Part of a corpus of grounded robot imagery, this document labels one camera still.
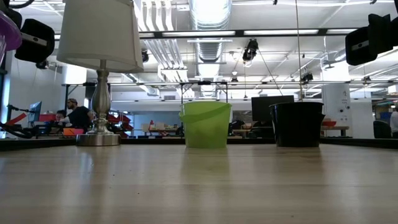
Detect blue monitor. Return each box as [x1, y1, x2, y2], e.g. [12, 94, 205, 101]
[28, 101, 43, 124]

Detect black overhead beam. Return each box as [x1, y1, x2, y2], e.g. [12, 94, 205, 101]
[54, 27, 358, 40]

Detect red storage bins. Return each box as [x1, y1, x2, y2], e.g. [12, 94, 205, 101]
[107, 111, 133, 138]

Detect green plastic bucket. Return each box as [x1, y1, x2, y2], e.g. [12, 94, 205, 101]
[178, 101, 233, 149]

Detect black plastic bucket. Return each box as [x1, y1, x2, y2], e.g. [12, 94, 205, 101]
[269, 101, 326, 148]

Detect thin hanging cord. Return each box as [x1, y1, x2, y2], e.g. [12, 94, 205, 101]
[294, 0, 303, 102]

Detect black monitor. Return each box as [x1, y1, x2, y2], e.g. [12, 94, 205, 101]
[251, 95, 295, 123]

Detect purple plastic bucket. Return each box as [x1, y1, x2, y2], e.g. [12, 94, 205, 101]
[0, 10, 23, 65]

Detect silver ventilation duct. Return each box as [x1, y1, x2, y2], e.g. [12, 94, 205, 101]
[188, 0, 233, 65]

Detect black aluminium frame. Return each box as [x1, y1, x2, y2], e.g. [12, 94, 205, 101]
[0, 136, 398, 152]

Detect black office chair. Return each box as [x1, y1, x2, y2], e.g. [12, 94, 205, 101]
[372, 119, 392, 139]

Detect person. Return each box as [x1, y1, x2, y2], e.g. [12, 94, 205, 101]
[66, 98, 95, 133]
[389, 107, 398, 139]
[54, 109, 70, 127]

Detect white shade table lamp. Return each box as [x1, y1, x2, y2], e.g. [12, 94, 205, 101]
[56, 0, 145, 147]

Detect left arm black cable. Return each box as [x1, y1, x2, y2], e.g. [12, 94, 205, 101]
[8, 0, 35, 9]

